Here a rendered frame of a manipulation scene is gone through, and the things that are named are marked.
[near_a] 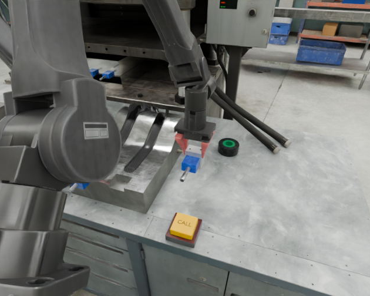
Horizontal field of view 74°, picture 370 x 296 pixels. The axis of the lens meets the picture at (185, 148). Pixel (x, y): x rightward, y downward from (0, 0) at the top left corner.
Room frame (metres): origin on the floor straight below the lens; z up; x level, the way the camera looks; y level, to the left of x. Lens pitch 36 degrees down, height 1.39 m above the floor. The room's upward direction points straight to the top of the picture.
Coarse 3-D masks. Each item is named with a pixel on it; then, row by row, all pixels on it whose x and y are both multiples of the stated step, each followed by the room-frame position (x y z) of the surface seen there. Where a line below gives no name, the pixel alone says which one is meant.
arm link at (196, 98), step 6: (204, 84) 0.59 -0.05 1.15; (186, 90) 0.56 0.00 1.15; (192, 90) 0.56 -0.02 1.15; (198, 90) 0.55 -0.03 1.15; (204, 90) 0.56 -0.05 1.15; (186, 96) 0.56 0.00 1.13; (192, 96) 0.55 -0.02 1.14; (198, 96) 0.55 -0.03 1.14; (204, 96) 0.55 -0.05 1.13; (186, 102) 0.56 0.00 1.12; (192, 102) 0.55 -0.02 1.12; (198, 102) 0.55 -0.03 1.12; (204, 102) 0.55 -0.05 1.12; (186, 108) 0.56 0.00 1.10; (192, 108) 0.55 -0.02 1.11; (198, 108) 0.55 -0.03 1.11; (204, 108) 0.55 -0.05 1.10
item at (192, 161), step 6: (186, 150) 0.57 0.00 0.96; (192, 150) 0.57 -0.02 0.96; (198, 150) 0.57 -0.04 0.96; (186, 156) 0.56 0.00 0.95; (192, 156) 0.56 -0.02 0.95; (198, 156) 0.55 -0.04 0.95; (186, 162) 0.53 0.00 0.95; (192, 162) 0.53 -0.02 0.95; (198, 162) 0.53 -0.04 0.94; (186, 168) 0.52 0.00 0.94; (192, 168) 0.52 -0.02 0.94; (198, 168) 0.54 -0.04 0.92; (186, 174) 0.49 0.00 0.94; (180, 180) 0.47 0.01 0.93
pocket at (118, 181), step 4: (116, 176) 0.55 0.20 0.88; (120, 176) 0.54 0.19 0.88; (124, 176) 0.54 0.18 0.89; (112, 180) 0.52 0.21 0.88; (116, 180) 0.54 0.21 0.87; (120, 180) 0.54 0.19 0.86; (124, 180) 0.54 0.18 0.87; (128, 180) 0.54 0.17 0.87; (112, 184) 0.52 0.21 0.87; (116, 184) 0.53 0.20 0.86; (120, 184) 0.53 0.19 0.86; (124, 184) 0.53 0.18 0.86; (112, 188) 0.50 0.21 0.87; (116, 188) 0.50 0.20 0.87; (120, 188) 0.51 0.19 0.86
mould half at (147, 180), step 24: (120, 120) 0.81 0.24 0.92; (144, 120) 0.80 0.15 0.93; (168, 120) 0.79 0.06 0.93; (168, 144) 0.69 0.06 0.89; (120, 168) 0.57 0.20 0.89; (144, 168) 0.58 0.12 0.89; (168, 168) 0.64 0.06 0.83; (72, 192) 0.55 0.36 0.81; (96, 192) 0.52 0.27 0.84; (120, 192) 0.49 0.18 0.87; (144, 192) 0.48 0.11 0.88
